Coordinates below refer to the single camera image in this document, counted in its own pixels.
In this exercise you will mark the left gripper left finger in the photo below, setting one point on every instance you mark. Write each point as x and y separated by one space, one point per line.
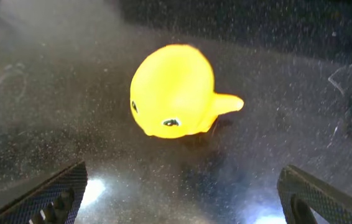
54 193

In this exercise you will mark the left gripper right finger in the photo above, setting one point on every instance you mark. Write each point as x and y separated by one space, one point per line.
319 199

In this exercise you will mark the yellow rubber duck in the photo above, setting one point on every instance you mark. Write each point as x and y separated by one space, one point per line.
173 90

